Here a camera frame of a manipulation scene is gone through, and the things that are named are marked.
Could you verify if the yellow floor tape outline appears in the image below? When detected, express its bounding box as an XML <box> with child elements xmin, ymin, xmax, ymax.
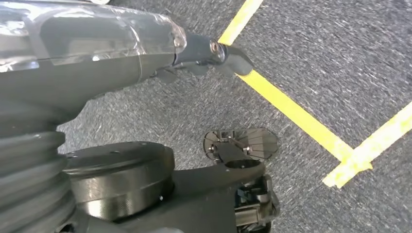
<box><xmin>218</xmin><ymin>0</ymin><xmax>412</xmax><ymax>189</ymax></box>

